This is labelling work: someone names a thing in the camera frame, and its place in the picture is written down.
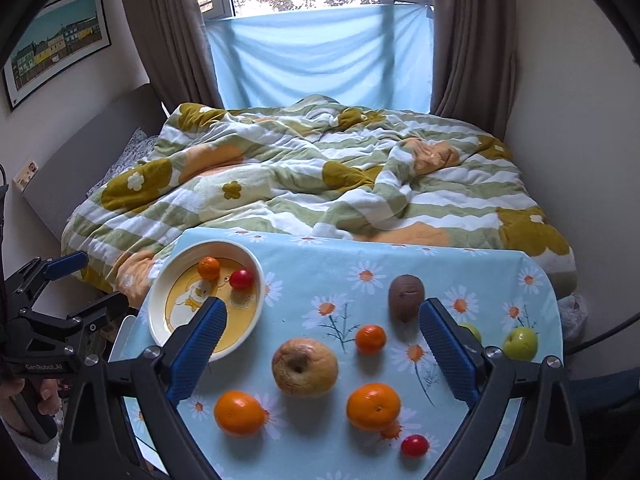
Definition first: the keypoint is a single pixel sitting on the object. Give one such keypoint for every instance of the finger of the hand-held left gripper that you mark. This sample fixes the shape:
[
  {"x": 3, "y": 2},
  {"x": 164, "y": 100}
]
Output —
[
  {"x": 95, "y": 310},
  {"x": 65, "y": 265}
]

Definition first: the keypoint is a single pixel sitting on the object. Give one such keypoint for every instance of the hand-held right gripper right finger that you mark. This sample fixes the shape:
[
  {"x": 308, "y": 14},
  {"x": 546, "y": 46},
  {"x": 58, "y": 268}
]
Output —
[{"x": 445, "y": 350}]

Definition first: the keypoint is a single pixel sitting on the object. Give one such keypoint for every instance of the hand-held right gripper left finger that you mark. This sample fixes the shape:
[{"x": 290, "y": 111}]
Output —
[{"x": 200, "y": 345}]

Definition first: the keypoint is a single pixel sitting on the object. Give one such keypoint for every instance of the green apple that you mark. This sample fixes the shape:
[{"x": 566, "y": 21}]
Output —
[
  {"x": 472, "y": 332},
  {"x": 520, "y": 342}
]

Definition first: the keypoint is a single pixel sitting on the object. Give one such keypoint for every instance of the white duck print bowl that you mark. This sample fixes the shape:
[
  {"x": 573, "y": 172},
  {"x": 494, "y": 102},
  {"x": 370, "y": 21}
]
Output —
[{"x": 190, "y": 300}]

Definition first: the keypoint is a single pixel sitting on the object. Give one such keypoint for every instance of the brown kiwi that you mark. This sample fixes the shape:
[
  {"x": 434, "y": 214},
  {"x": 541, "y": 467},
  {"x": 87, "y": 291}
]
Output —
[{"x": 406, "y": 297}]

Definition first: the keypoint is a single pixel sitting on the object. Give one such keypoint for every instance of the small tangerine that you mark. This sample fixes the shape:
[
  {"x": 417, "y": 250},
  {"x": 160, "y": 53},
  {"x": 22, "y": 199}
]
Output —
[
  {"x": 209, "y": 268},
  {"x": 370, "y": 338}
]

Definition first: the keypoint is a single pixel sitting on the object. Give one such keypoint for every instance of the large orange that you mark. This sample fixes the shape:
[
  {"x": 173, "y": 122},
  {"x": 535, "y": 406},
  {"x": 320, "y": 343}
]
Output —
[
  {"x": 239, "y": 413},
  {"x": 374, "y": 406}
]

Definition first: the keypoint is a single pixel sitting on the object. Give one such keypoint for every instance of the red cherry tomato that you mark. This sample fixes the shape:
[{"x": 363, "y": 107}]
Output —
[
  {"x": 414, "y": 445},
  {"x": 241, "y": 279}
]

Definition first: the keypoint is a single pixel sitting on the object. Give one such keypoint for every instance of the yellow wrinkled apple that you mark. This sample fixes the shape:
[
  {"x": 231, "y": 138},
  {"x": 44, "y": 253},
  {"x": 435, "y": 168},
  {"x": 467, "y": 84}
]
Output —
[{"x": 305, "y": 367}]

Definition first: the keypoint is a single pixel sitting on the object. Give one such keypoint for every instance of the person's left hand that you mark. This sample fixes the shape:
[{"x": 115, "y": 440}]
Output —
[{"x": 47, "y": 391}]

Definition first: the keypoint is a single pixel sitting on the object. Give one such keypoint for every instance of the grey bed headboard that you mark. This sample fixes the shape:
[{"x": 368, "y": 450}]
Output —
[{"x": 75, "y": 160}]

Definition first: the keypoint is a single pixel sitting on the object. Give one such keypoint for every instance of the grey patterned pillow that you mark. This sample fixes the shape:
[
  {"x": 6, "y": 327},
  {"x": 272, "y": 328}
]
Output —
[{"x": 125, "y": 152}]

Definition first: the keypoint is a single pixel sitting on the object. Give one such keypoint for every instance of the white plastic bag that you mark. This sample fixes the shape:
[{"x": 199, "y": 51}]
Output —
[{"x": 570, "y": 315}]

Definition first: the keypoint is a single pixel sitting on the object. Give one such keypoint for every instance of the blue daisy print tablecloth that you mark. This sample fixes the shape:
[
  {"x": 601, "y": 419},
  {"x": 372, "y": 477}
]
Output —
[{"x": 320, "y": 270}]

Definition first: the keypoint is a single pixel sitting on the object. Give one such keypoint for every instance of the green striped flower blanket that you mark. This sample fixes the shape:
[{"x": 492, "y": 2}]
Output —
[{"x": 300, "y": 175}]

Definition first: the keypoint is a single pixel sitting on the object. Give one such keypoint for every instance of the brown curtain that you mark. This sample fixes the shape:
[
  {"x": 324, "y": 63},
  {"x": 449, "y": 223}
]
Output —
[
  {"x": 170, "y": 35},
  {"x": 475, "y": 35}
]

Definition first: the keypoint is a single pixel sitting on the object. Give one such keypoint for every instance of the light blue window cloth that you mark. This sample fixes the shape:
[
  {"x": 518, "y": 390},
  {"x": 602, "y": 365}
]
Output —
[{"x": 320, "y": 55}]

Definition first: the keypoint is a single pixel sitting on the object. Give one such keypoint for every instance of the white wall socket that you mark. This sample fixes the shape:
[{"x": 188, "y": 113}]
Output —
[{"x": 25, "y": 174}]

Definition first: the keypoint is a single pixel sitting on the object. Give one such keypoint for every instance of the framed wall poster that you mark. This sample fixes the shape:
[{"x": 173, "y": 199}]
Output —
[{"x": 55, "y": 40}]

